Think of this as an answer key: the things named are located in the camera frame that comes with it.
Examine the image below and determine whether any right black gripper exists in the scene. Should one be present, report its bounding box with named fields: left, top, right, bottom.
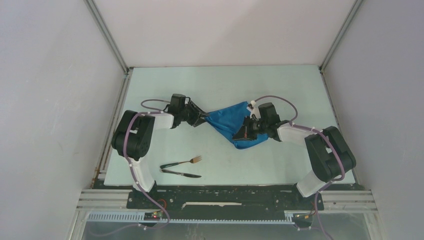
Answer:
left=233, top=115, right=269, bottom=141

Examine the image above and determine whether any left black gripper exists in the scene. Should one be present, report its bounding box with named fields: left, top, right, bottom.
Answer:
left=179, top=100, right=210, bottom=128

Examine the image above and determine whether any blue cloth napkin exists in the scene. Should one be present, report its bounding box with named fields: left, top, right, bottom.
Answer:
left=204, top=101, right=268, bottom=150

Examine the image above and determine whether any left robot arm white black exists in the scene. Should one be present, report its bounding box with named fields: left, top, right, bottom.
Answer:
left=111, top=93, right=209, bottom=208

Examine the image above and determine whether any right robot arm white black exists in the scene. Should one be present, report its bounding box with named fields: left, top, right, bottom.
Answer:
left=233, top=102, right=357, bottom=209

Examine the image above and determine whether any small circuit board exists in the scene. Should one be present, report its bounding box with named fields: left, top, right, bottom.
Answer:
left=143, top=212, right=162, bottom=221

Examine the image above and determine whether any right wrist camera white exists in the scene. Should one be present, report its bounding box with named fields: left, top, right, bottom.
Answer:
left=246, top=100, right=261, bottom=119

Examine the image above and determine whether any fork with black handle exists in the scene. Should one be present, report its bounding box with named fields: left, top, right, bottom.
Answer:
left=160, top=155, right=202, bottom=169

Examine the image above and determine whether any knife with black handle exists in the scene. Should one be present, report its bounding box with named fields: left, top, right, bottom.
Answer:
left=160, top=169, right=202, bottom=179

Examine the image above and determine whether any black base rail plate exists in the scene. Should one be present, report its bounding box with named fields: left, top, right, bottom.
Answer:
left=126, top=185, right=320, bottom=217

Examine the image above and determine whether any aluminium frame rail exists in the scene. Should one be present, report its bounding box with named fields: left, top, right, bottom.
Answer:
left=76, top=189, right=378, bottom=225

